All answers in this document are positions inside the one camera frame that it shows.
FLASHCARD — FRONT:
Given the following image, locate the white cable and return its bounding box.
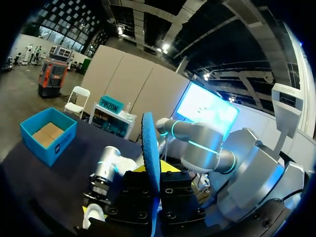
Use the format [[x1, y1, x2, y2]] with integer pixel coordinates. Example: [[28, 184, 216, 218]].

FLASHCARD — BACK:
[[159, 133, 174, 161]]

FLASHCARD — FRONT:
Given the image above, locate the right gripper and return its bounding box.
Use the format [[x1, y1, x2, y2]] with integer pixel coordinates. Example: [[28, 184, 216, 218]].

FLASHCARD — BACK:
[[83, 173, 112, 206]]

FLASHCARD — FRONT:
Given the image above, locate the teal box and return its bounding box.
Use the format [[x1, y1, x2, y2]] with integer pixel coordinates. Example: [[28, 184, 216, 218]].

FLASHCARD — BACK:
[[20, 107, 78, 167]]

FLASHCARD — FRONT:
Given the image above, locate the blue and black insole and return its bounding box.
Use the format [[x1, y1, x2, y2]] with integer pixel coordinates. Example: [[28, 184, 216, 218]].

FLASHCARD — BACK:
[[140, 112, 163, 237]]

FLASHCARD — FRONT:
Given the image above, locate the white shoe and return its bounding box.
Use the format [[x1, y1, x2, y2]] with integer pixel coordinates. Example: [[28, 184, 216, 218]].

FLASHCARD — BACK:
[[82, 203, 106, 230]]

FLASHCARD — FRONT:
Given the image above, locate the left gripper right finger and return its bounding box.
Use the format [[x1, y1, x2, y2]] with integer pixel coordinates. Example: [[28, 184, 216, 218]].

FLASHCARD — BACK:
[[159, 159, 206, 223]]

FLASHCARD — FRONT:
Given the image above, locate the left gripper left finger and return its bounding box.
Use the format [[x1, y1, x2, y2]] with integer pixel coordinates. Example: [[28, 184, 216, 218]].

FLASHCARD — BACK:
[[108, 164, 156, 223]]

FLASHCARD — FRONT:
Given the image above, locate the brown cardboard insert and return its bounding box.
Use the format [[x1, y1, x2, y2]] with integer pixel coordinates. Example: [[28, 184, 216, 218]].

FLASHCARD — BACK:
[[32, 122, 65, 148]]

